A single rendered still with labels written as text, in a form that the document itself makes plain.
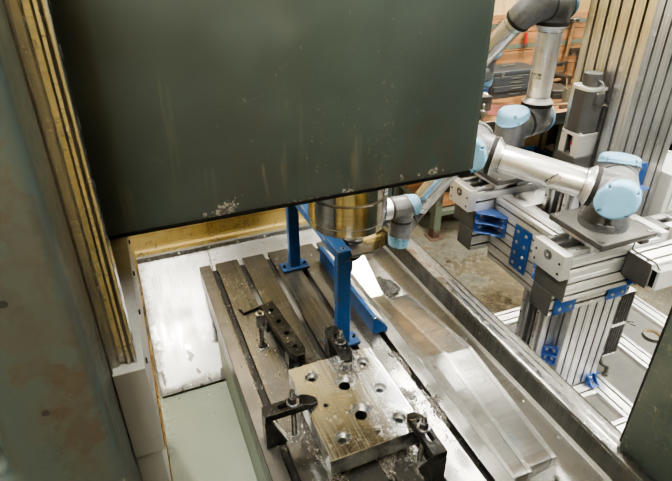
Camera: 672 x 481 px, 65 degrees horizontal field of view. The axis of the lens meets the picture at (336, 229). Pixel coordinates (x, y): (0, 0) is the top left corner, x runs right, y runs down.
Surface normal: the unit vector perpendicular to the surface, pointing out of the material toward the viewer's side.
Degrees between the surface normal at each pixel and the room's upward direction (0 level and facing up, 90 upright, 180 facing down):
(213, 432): 0
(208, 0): 90
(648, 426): 90
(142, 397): 90
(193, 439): 0
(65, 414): 90
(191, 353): 24
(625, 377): 0
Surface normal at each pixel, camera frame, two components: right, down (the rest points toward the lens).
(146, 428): 0.39, 0.45
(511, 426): 0.05, -0.80
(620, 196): -0.27, 0.49
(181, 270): 0.16, -0.61
